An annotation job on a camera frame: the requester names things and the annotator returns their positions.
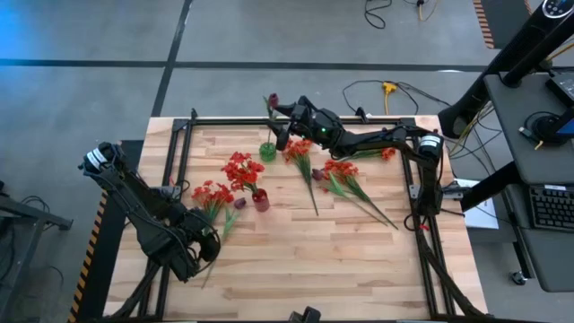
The black desk leg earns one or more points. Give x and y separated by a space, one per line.
489 188

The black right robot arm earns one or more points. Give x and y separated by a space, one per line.
381 137

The black aluminium table frame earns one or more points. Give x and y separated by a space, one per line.
233 121

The white paper sheet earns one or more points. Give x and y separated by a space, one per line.
482 217

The grey desk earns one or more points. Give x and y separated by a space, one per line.
515 134

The dark red artificial tulip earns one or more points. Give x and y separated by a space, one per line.
240 203
273 100

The red ribbed glass vase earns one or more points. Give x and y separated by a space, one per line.
261 202

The small black frame post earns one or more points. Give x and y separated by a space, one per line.
361 115
193 114

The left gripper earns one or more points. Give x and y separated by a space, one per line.
202 233

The black hazard-striped platform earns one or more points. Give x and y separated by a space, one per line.
103 269

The black pole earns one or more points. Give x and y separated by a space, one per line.
538 56

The orange-red artificial flower bunch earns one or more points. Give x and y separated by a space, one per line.
388 153
211 195
298 150
242 170
341 168

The laptop computer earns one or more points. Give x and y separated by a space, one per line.
565 85

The black tower fan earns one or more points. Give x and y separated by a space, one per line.
515 49

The black table-level camera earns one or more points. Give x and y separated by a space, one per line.
309 314

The green glass vase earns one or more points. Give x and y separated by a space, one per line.
267 153

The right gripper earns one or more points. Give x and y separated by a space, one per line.
311 121

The black metal stand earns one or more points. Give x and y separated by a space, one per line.
27 211

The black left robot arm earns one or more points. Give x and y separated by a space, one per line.
130 197

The caster wheel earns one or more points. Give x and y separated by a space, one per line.
519 278

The black floor mat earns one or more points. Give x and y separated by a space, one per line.
507 18

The black keyboard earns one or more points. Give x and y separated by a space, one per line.
553 208

